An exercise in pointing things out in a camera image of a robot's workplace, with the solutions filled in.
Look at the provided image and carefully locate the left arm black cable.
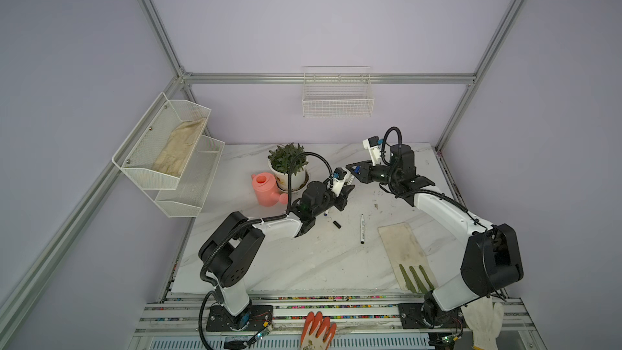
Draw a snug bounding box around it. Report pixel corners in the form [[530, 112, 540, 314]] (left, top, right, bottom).
[[196, 151, 335, 350]]

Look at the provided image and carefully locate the green potted plant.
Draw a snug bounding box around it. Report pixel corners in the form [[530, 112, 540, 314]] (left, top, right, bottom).
[[268, 143, 308, 191]]

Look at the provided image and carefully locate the orange rubber glove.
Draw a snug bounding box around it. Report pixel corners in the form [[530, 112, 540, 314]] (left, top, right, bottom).
[[299, 312, 336, 350]]

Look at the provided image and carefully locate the white two-tier mesh shelf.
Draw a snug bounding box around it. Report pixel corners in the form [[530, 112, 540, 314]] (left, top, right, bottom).
[[112, 93, 225, 218]]

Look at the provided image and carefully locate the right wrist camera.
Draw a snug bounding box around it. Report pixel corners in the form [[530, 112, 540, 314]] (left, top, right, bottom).
[[363, 136, 382, 166]]

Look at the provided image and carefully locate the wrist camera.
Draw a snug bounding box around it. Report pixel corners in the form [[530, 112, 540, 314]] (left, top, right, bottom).
[[331, 167, 351, 197], [363, 136, 382, 166]]

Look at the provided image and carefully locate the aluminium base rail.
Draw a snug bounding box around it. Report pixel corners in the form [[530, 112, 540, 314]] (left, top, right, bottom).
[[127, 291, 547, 350]]

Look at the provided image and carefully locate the beige green work glove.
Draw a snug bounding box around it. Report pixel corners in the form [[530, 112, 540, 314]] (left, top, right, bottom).
[[378, 223, 438, 295]]

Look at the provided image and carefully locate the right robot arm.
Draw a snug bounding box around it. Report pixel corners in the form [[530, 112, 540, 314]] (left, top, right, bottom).
[[346, 136, 524, 327]]

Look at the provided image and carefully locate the pink watering can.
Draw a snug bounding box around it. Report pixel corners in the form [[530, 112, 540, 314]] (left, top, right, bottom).
[[252, 173, 288, 207]]

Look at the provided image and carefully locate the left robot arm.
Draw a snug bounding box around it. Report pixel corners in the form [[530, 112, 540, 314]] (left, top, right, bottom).
[[198, 180, 355, 330]]

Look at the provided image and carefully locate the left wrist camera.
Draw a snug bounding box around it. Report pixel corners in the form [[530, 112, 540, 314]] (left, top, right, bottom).
[[331, 167, 351, 197]]

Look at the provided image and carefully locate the white wire wall basket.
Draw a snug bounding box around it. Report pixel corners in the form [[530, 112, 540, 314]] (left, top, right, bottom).
[[302, 66, 375, 118]]

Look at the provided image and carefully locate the white knit glove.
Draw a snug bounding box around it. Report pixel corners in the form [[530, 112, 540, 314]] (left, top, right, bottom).
[[461, 297, 505, 350]]

